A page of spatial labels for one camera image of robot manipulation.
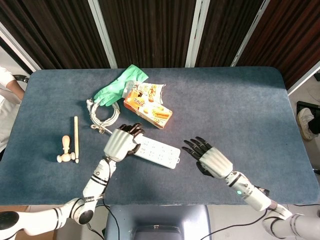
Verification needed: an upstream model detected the thin wooden stick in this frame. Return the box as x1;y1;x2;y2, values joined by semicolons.
73;115;80;165

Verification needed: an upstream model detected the orange biscuit box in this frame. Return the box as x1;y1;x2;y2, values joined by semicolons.
123;88;173;130

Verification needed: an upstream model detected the printed snack bag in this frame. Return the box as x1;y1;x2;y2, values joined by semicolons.
122;80;167;105

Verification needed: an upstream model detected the black cable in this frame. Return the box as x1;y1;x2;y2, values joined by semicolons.
197;208;273;240
86;203;113;240

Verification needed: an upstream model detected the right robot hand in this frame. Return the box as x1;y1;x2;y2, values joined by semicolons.
181;136;234;180

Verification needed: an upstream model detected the white cable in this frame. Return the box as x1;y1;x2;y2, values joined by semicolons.
86;98;121;136

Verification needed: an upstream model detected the brown twist tie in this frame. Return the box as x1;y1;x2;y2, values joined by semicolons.
90;123;106;134

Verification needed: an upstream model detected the white metal partition post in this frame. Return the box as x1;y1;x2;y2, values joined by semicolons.
231;0;271;67
0;22;42;75
185;0;210;68
87;0;118;69

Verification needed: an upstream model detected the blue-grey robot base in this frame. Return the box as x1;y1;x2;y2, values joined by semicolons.
103;204;213;240

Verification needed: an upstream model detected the small wooden mallet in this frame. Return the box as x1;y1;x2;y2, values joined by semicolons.
56;135;77;164

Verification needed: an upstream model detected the person in white shirt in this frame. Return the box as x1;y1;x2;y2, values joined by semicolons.
0;66;26;161

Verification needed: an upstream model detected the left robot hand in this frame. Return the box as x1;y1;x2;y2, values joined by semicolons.
103;122;145;162

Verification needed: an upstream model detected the white remote control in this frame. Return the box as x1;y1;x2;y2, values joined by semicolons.
129;133;182;170

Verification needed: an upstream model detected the green rubber glove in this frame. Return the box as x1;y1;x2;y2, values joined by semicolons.
93;64;149;107

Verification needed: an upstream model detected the white sneaker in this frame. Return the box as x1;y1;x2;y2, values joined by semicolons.
296;107;320;141

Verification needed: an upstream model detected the blue fabric table cover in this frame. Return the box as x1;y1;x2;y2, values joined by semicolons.
0;66;316;207

